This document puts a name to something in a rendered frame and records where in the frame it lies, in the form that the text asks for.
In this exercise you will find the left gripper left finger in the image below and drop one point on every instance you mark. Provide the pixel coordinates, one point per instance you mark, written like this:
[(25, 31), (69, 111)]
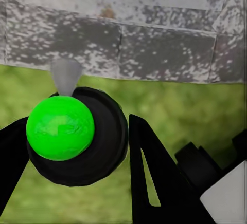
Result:
[(14, 157)]

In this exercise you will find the insectifuge atomizer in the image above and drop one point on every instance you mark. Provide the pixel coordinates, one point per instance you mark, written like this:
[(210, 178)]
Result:
[(78, 135)]

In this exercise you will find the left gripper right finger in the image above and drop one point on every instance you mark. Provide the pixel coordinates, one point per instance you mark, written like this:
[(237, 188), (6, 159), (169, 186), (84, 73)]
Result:
[(179, 202)]

